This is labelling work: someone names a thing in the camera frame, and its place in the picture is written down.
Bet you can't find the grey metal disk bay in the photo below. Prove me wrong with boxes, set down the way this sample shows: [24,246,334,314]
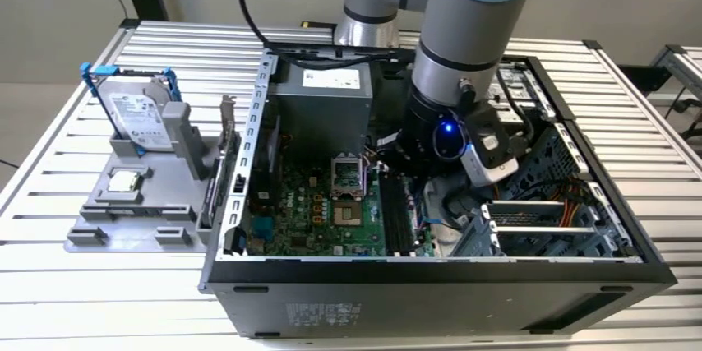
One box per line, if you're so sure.
[492,58,552,130]

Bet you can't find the CPU socket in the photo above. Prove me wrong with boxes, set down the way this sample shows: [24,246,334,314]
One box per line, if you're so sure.
[332,199,367,228]

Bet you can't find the silver CPU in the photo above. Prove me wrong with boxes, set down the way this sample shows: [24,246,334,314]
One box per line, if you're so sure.
[105,172,143,195]

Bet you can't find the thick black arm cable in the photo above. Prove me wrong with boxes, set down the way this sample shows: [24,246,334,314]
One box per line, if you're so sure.
[236,0,423,72]

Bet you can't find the metal socket cover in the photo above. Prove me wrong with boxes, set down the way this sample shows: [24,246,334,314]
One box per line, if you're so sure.
[330,155,367,200]

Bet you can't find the neighbouring metal slat table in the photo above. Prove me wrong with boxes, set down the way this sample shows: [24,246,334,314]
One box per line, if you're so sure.
[650,44,702,101]

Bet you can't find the black data cable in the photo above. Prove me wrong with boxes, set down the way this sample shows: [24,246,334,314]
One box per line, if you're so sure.
[440,194,483,229]

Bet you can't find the black RAM slot bank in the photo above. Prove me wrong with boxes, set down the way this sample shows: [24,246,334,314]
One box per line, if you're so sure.
[378,173,418,256]

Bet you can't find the green motherboard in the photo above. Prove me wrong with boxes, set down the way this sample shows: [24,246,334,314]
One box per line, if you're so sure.
[243,161,438,257]

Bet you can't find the disk bay with silver rails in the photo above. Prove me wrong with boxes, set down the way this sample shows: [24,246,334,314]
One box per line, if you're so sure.
[452,198,604,257]

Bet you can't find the black open PC case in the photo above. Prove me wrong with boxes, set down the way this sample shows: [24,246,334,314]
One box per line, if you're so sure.
[196,40,679,339]

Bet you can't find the grey power supply unit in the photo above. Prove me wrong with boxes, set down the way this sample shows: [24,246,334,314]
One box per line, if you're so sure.
[267,58,374,163]

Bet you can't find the grey parts rack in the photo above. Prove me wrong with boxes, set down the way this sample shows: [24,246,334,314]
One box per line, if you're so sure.
[63,102,220,257]

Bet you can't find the black case fan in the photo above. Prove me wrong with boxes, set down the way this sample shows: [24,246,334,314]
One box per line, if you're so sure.
[252,120,287,204]

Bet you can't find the graphics card with metal bracket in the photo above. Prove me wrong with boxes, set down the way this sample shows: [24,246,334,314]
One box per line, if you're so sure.
[200,95,243,231]

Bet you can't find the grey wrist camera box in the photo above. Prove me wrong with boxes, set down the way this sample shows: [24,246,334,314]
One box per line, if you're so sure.
[458,102,520,187]

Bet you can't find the hard disk in blue carrier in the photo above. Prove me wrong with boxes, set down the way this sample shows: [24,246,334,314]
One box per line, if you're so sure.
[79,62,181,159]

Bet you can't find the orange and red wire bundle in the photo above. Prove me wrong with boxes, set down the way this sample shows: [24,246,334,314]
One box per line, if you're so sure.
[552,176,596,229]

